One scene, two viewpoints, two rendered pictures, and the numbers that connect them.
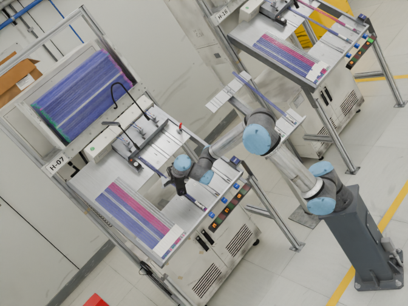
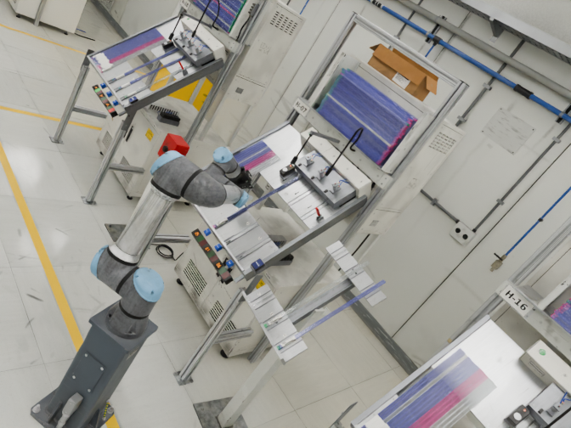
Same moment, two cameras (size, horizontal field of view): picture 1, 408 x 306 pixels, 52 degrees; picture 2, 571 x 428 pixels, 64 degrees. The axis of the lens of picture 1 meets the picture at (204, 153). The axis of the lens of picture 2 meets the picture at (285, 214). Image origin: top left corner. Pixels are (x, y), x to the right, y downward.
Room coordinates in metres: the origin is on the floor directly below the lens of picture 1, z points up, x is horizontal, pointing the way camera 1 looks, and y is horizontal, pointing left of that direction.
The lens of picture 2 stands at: (1.09, -1.63, 1.80)
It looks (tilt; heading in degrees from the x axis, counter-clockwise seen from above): 22 degrees down; 58
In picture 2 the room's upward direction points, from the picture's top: 34 degrees clockwise
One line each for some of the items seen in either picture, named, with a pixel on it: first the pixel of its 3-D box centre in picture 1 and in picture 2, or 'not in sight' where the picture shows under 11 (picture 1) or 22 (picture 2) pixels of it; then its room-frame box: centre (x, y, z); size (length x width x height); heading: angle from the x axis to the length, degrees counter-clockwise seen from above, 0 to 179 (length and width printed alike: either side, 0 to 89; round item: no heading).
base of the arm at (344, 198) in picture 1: (334, 193); (131, 313); (1.57, -0.38, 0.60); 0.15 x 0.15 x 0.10
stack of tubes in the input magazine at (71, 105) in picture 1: (84, 95); (366, 116); (2.40, 0.35, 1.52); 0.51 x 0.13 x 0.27; 114
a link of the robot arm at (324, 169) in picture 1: (323, 177); (142, 290); (1.56, -0.38, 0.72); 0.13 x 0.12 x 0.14; 143
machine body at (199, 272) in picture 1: (186, 236); (257, 278); (2.49, 0.45, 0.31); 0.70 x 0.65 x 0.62; 114
